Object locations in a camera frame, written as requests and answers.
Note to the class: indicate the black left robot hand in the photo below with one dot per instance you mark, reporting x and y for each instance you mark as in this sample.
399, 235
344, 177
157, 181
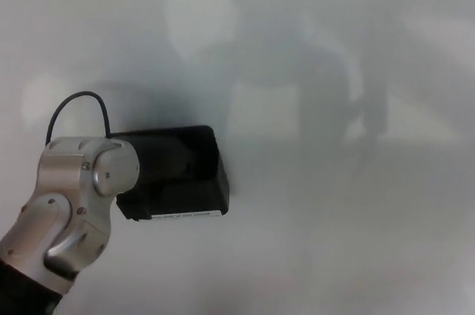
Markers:
159, 159

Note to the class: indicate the black magnetic marker holder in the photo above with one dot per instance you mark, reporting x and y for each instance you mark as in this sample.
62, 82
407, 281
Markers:
200, 192

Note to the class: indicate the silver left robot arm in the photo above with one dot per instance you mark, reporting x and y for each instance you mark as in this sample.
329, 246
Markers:
70, 196

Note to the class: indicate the white glossy whiteboard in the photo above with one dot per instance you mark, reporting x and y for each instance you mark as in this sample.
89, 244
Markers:
334, 218

